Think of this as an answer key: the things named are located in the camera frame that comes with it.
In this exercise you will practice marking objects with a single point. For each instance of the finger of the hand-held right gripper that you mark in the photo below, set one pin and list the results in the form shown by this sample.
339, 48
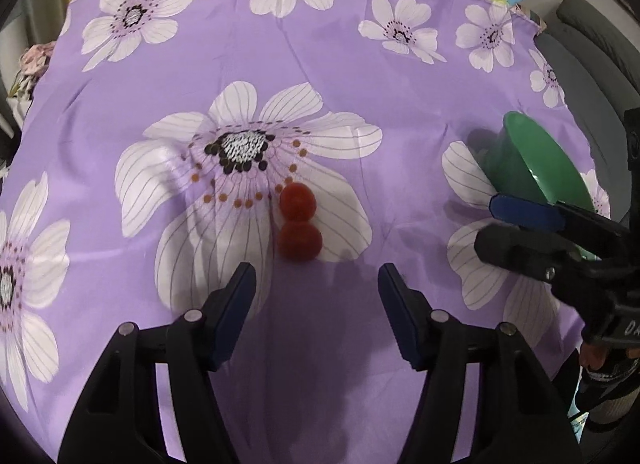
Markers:
525, 211
515, 249

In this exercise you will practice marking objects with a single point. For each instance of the person's right hand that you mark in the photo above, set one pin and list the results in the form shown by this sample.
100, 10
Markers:
594, 356

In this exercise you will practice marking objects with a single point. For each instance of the grey sofa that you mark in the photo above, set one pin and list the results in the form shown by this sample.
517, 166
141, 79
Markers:
600, 69

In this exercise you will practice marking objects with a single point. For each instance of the green plastic bowl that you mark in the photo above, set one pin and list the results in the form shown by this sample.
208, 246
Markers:
540, 164

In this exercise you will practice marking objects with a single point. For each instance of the person's right forearm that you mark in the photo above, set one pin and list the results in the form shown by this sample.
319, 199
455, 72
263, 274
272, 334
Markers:
615, 389

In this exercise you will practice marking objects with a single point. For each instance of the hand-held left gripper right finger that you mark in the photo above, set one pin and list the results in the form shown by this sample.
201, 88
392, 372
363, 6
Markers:
400, 319

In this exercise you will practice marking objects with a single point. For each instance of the pink floral cloth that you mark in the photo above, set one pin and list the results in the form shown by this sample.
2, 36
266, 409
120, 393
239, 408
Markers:
37, 64

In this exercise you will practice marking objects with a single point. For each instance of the purple floral tablecloth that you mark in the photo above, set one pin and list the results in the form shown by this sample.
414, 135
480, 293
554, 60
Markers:
350, 69

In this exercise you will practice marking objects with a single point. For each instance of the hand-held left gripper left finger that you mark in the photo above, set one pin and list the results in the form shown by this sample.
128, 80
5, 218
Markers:
232, 319

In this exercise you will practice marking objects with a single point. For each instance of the red cherry tomato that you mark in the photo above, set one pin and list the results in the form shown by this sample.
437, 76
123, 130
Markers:
297, 201
300, 241

